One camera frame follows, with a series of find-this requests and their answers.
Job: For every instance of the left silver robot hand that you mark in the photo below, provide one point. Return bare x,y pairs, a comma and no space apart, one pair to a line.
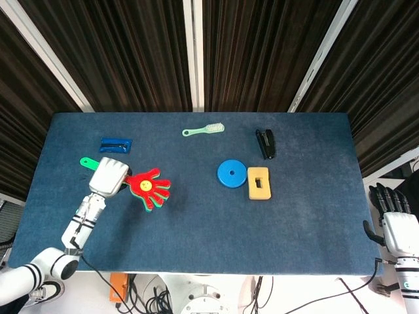
108,178

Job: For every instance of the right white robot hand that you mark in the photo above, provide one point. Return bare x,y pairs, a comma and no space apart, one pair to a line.
401,232

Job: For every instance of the red green hand-shaped clapper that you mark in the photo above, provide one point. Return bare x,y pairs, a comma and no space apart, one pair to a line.
154,191

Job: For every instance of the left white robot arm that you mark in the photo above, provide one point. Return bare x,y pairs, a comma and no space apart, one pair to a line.
82,222

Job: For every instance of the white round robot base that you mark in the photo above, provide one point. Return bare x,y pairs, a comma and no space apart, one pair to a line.
203,301

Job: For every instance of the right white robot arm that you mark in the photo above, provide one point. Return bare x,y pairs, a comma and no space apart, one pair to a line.
409,281

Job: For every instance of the blue foil packet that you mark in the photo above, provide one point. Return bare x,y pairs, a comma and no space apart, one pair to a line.
114,145

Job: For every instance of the dark brown curtain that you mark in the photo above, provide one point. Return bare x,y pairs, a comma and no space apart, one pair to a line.
262,52
19,114
124,52
383,81

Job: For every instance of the orange box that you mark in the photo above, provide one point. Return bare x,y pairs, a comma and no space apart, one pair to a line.
118,289

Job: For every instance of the pale green brush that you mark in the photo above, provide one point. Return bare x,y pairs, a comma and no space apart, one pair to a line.
214,128

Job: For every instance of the blue disc with hole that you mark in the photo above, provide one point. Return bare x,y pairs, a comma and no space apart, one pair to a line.
226,178

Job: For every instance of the blue table cloth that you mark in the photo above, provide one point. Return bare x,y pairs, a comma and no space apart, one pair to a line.
212,235

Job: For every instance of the black and white sneaker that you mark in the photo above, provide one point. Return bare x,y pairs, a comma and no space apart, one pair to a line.
46,292

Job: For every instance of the yellow sponge block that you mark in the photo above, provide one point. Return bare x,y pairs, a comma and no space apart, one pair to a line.
257,193

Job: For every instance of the black stapler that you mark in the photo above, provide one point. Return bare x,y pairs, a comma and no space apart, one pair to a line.
266,144

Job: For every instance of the white table frame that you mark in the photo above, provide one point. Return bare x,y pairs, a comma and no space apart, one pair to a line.
294,278

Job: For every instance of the white post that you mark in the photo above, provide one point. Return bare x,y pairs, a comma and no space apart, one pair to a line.
322,55
193,55
49,55

